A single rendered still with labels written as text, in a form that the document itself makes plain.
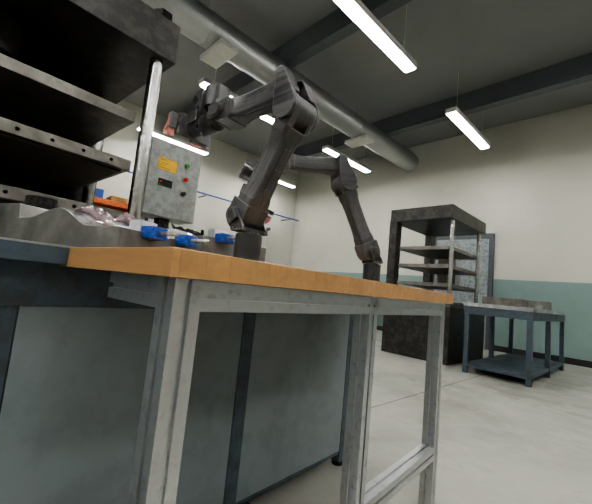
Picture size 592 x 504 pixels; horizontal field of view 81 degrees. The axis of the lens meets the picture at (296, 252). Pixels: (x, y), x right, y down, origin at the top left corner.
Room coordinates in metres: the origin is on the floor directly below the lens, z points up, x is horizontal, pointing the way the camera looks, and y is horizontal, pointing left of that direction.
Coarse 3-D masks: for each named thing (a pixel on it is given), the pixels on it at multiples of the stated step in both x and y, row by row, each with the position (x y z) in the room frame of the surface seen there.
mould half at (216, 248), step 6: (192, 234) 1.33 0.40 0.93; (210, 240) 1.04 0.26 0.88; (204, 246) 1.02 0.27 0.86; (210, 246) 1.04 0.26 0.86; (216, 246) 1.06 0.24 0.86; (222, 246) 1.07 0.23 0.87; (228, 246) 1.09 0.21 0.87; (210, 252) 1.04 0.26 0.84; (216, 252) 1.06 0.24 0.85; (222, 252) 1.07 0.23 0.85; (228, 252) 1.09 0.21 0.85; (264, 252) 1.21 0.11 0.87; (264, 258) 1.21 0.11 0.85
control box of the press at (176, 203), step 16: (160, 144) 1.77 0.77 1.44; (160, 160) 1.78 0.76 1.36; (176, 160) 1.85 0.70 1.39; (192, 160) 1.92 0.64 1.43; (160, 176) 1.79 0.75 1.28; (176, 176) 1.86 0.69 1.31; (192, 176) 1.93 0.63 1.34; (144, 192) 1.74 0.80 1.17; (160, 192) 1.80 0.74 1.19; (176, 192) 1.87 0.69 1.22; (192, 192) 1.94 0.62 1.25; (144, 208) 1.75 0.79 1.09; (160, 208) 1.81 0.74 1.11; (176, 208) 1.88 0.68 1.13; (192, 208) 1.95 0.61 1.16; (160, 224) 1.87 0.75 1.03
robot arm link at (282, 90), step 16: (288, 80) 0.69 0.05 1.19; (240, 96) 0.83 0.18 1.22; (256, 96) 0.79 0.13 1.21; (272, 96) 0.75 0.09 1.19; (288, 96) 0.69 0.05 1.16; (304, 96) 0.77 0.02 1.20; (224, 112) 0.85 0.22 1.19; (240, 112) 0.83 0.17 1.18; (256, 112) 0.81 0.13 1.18; (272, 112) 0.81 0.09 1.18; (288, 112) 0.69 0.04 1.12; (240, 128) 0.90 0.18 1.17
